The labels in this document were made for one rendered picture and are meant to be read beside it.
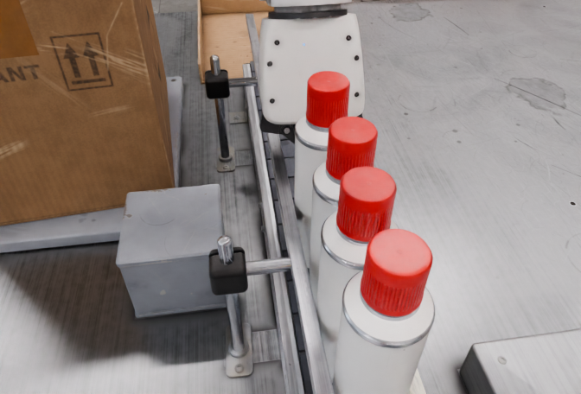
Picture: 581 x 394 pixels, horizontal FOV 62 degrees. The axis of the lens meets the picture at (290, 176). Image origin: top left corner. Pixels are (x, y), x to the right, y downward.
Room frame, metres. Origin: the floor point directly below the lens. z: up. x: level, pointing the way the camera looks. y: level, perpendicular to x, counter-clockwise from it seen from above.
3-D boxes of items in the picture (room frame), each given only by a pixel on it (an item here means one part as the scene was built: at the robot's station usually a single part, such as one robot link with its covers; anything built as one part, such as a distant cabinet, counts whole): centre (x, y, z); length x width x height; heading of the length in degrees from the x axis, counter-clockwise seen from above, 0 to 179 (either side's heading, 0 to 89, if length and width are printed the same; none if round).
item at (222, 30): (0.93, 0.05, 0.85); 0.30 x 0.26 x 0.04; 8
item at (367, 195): (0.21, -0.05, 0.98); 0.05 x 0.05 x 0.20
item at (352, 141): (0.27, -0.04, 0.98); 0.05 x 0.05 x 0.20
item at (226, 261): (0.25, 0.03, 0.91); 0.07 x 0.03 x 0.16; 98
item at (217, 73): (0.55, 0.07, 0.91); 0.07 x 0.03 x 0.16; 98
